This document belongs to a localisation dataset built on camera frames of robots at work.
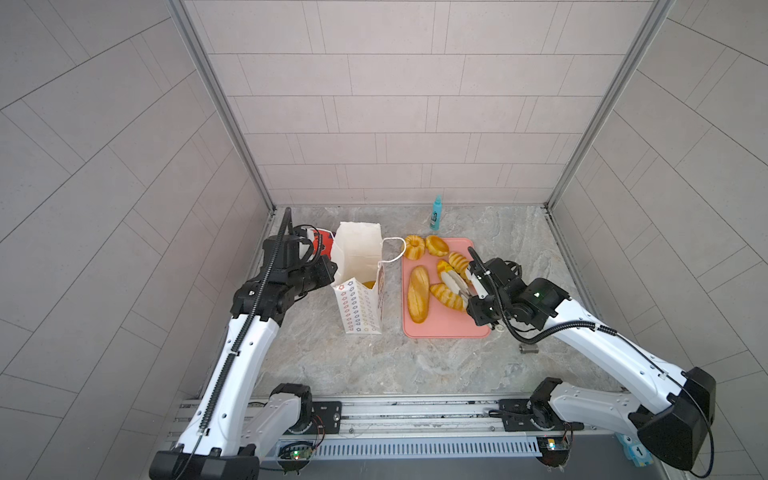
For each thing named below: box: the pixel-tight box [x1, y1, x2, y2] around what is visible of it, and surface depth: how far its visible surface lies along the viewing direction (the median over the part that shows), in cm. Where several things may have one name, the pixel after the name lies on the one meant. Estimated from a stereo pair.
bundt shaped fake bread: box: [404, 234, 426, 260], surface depth 101 cm
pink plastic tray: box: [402, 237, 491, 339], surface depth 89 cm
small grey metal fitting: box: [518, 344, 540, 354], surface depth 82 cm
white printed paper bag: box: [331, 221, 385, 334], surface depth 80 cm
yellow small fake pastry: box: [437, 260, 454, 277], surface depth 98 cm
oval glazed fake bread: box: [425, 235, 450, 257], surface depth 101 cm
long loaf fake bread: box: [407, 265, 431, 324], surface depth 91 cm
